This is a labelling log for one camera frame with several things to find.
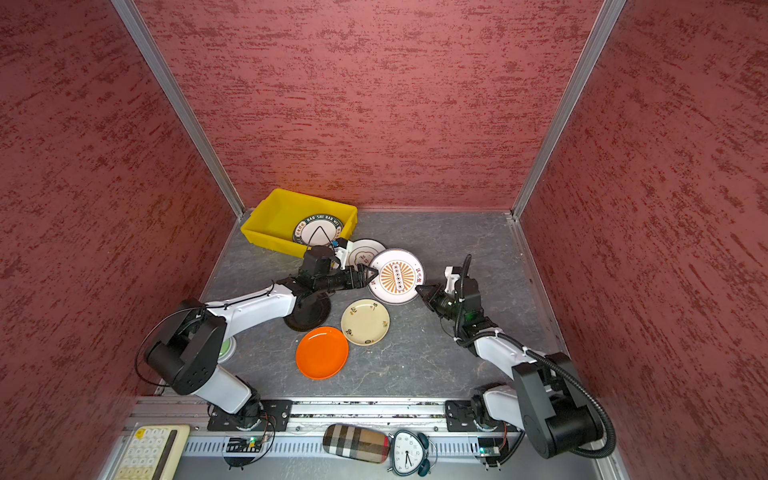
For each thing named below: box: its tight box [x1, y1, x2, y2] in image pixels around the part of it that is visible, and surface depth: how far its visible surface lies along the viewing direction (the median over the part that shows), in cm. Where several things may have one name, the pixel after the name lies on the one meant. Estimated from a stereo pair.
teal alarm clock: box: [387, 429, 438, 477], surface depth 68 cm
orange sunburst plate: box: [369, 248, 425, 305], surface depth 90 cm
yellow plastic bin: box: [240, 188, 358, 257], surface depth 116 cm
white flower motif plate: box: [348, 238, 387, 268], surface depth 109 cm
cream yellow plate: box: [340, 298, 391, 346], surface depth 92 cm
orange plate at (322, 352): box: [296, 326, 349, 380], surface depth 85 cm
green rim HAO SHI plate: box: [292, 214, 345, 248], surface depth 116 cm
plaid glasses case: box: [322, 423, 390, 463], surface depth 69 cm
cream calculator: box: [113, 424, 191, 480], surface depth 69 cm
